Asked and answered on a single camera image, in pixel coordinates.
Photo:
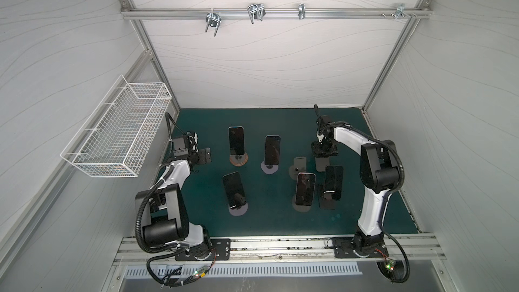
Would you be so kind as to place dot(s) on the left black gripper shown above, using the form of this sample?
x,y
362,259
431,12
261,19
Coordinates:
x,y
201,154

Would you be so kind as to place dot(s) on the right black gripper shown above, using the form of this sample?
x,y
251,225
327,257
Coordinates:
x,y
322,150

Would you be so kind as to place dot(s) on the phone from grey stand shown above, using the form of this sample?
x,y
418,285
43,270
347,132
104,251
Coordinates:
x,y
322,164

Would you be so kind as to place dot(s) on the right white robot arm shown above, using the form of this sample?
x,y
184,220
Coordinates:
x,y
381,172

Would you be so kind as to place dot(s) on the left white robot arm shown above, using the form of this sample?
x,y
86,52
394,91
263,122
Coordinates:
x,y
162,222

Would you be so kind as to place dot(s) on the front right dark phone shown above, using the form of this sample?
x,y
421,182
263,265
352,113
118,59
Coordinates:
x,y
332,187

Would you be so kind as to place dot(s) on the grey phone stand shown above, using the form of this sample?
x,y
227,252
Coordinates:
x,y
299,165

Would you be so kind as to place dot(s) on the wooden round base phone stand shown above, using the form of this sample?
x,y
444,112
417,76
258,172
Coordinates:
x,y
238,160

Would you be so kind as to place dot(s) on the lilac phone stand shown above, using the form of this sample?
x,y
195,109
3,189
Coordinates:
x,y
269,169

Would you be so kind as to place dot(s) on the front middle grey stand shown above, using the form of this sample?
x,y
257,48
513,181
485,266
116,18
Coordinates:
x,y
300,208

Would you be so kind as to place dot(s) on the front left grey stand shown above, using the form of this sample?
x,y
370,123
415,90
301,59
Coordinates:
x,y
238,210

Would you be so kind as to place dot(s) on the metal clamp hook one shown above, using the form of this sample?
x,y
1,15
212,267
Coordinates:
x,y
213,20

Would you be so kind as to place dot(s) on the metal clamp hook three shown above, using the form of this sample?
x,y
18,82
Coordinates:
x,y
301,11

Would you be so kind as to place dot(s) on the metal clamp hook two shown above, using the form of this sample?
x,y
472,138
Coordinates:
x,y
256,12

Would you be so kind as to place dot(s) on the aluminium top crossbar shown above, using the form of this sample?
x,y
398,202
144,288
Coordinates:
x,y
271,13

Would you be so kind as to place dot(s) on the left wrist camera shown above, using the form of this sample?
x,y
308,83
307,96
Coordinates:
x,y
185,147

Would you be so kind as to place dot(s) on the white wire basket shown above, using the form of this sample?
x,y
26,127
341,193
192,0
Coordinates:
x,y
114,140

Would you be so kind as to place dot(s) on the white slotted cable duct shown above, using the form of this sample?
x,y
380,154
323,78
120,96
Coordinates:
x,y
228,270

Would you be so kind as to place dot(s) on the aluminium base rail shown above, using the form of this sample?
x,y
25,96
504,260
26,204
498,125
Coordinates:
x,y
313,248

